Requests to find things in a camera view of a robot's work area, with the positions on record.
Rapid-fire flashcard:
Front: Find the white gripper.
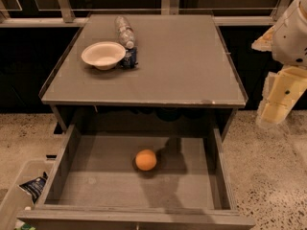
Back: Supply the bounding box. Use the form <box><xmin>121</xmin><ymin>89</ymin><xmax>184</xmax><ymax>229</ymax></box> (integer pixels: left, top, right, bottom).
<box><xmin>251</xmin><ymin>0</ymin><xmax>307</xmax><ymax>127</ymax></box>

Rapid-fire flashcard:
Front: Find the orange fruit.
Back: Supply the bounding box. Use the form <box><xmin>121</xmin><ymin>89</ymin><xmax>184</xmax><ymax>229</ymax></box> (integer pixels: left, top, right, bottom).
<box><xmin>135</xmin><ymin>149</ymin><xmax>157</xmax><ymax>171</ymax></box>

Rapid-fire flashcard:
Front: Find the grey cabinet with counter top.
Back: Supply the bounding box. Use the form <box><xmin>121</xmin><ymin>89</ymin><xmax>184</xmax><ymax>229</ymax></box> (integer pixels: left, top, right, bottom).
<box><xmin>38</xmin><ymin>14</ymin><xmax>249</xmax><ymax>142</ymax></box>

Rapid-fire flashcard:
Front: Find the open grey top drawer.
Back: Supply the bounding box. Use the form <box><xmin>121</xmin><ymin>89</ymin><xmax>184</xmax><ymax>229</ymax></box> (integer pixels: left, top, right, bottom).
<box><xmin>17</xmin><ymin>126</ymin><xmax>255</xmax><ymax>230</ymax></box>

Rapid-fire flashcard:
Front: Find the small dark blue can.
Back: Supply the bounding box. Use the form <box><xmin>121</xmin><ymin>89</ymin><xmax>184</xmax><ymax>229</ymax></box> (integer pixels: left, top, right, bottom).
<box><xmin>121</xmin><ymin>48</ymin><xmax>137</xmax><ymax>69</ymax></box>

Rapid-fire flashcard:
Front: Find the clear plastic water bottle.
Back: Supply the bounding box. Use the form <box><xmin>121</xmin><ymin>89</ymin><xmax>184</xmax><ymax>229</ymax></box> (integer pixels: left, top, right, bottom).
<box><xmin>114</xmin><ymin>16</ymin><xmax>135</xmax><ymax>49</ymax></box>

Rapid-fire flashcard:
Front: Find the white paper bowl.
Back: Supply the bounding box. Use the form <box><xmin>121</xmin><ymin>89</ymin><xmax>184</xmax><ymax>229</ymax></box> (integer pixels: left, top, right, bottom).
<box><xmin>81</xmin><ymin>41</ymin><xmax>126</xmax><ymax>70</ymax></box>

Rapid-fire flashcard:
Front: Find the blue snack bag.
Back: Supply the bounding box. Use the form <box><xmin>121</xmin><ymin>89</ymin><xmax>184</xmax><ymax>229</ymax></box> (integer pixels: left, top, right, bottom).
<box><xmin>18</xmin><ymin>172</ymin><xmax>48</xmax><ymax>204</ymax></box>

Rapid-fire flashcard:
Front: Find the clear plastic storage bin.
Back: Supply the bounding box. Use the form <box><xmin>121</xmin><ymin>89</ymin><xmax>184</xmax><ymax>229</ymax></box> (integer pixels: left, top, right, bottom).
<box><xmin>0</xmin><ymin>160</ymin><xmax>54</xmax><ymax>230</ymax></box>

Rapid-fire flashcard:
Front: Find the green packet in bin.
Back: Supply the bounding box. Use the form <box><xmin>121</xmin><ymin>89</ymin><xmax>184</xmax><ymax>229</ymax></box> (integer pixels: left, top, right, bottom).
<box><xmin>14</xmin><ymin>219</ymin><xmax>36</xmax><ymax>230</ymax></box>

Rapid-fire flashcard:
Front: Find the metal window frame rail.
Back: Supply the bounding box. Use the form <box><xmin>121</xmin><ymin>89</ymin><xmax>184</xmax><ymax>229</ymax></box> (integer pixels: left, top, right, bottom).
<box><xmin>0</xmin><ymin>0</ymin><xmax>294</xmax><ymax>28</ymax></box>

